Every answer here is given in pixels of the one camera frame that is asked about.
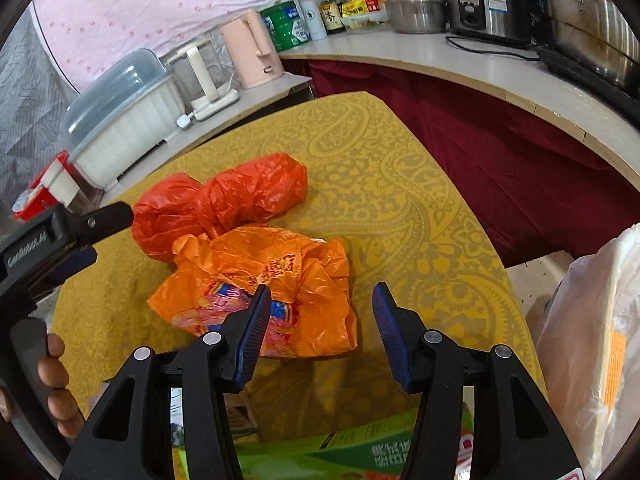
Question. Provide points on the yellow paisley tablecloth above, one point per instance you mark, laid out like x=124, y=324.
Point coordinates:
x=373, y=186

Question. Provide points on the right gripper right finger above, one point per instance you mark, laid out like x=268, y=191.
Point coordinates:
x=516, y=433

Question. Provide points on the green tea box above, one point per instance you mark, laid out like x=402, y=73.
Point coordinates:
x=374, y=451

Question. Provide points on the white lidded jar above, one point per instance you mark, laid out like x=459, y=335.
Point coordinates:
x=65, y=189

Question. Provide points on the white thermos bottle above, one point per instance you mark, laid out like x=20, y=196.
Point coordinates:
x=313, y=19

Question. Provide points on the orange printed plastic bag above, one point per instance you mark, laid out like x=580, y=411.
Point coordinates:
x=311, y=315

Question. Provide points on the steel rice cooker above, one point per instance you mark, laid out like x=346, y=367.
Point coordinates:
x=508, y=22

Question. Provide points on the orange foam net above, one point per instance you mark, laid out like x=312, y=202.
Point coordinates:
x=614, y=368

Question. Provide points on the person left hand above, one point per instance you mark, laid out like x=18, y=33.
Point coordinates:
x=61, y=404

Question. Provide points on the white dish rack grey lid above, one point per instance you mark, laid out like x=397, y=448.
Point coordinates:
x=126, y=112

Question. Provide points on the black induction cooker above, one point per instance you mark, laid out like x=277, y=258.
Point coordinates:
x=623, y=102

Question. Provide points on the small steel pot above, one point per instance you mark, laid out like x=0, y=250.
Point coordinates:
x=417, y=17

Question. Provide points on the large steel steamer pot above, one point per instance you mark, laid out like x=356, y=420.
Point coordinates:
x=594, y=33

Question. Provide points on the green tin can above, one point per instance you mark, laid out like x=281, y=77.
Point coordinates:
x=287, y=29

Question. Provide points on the red plastic basin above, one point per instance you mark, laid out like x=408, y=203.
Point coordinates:
x=38, y=197

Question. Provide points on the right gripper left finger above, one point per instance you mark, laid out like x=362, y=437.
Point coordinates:
x=128, y=433

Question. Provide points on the white lined trash bin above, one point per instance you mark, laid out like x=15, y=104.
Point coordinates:
x=572, y=334

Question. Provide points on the red plastic bag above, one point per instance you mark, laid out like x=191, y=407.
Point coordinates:
x=255, y=192

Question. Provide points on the wooden board under bin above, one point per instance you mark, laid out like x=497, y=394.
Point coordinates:
x=535, y=281

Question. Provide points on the pink electric kettle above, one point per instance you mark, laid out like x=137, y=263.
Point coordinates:
x=252, y=52

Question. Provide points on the soy sauce bottle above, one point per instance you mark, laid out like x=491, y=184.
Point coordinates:
x=331, y=17

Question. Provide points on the white glass kettle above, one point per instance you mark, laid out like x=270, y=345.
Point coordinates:
x=205, y=84

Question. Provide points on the dark red curtain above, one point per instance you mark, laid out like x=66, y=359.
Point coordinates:
x=533, y=188

